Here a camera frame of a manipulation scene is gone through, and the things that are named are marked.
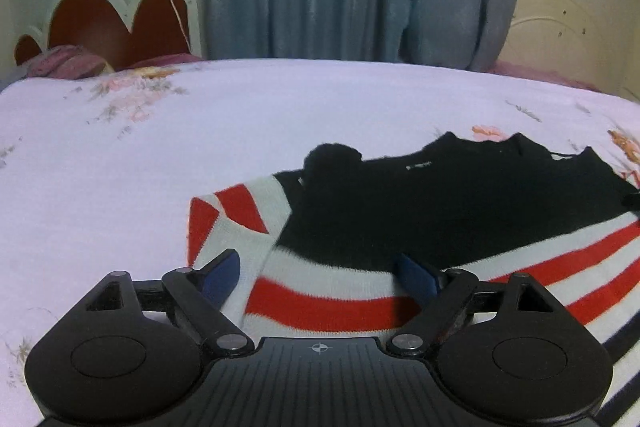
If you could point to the cream curved headboard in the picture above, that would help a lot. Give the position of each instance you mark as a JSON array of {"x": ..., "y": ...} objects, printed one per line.
[{"x": 565, "y": 37}]

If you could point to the red heart-shaped headboard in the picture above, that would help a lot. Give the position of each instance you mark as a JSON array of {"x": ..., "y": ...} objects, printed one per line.
[{"x": 90, "y": 22}]

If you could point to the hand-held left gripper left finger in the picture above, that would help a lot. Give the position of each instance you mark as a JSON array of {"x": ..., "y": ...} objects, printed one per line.
[{"x": 220, "y": 279}]

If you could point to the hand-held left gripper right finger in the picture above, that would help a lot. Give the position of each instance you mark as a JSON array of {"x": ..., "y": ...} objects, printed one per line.
[{"x": 417, "y": 279}]

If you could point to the floral pink bed sheet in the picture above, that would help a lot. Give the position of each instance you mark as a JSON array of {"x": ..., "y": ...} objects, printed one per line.
[{"x": 175, "y": 147}]

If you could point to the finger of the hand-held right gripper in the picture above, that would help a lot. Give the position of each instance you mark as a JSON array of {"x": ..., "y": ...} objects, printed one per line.
[{"x": 632, "y": 202}]

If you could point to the striped knit sweater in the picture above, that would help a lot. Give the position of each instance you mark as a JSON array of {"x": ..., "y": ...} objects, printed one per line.
[{"x": 450, "y": 207}]

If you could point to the pink pillow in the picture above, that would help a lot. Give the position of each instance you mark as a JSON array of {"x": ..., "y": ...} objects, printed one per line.
[{"x": 65, "y": 62}]

